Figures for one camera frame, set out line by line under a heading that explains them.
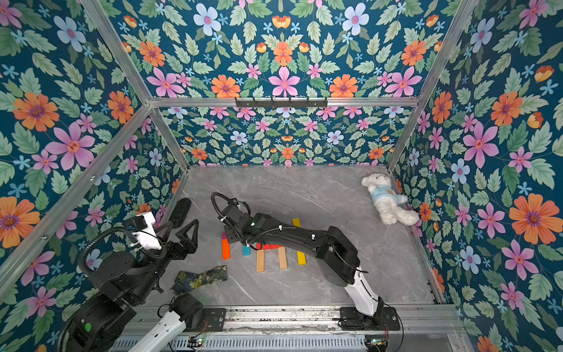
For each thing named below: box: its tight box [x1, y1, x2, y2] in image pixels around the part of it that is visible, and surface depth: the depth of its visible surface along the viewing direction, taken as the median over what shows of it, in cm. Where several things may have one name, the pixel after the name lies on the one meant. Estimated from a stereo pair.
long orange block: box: [221, 237, 231, 261], surface depth 92 cm
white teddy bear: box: [361, 173, 420, 226], surface depth 99 cm
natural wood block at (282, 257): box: [277, 246, 288, 270], surface depth 88 cm
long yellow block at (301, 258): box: [296, 250, 307, 266], surface depth 88 cm
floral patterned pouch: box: [170, 265, 228, 295], surface depth 82 cm
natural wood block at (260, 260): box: [256, 249, 265, 273], surface depth 88 cm
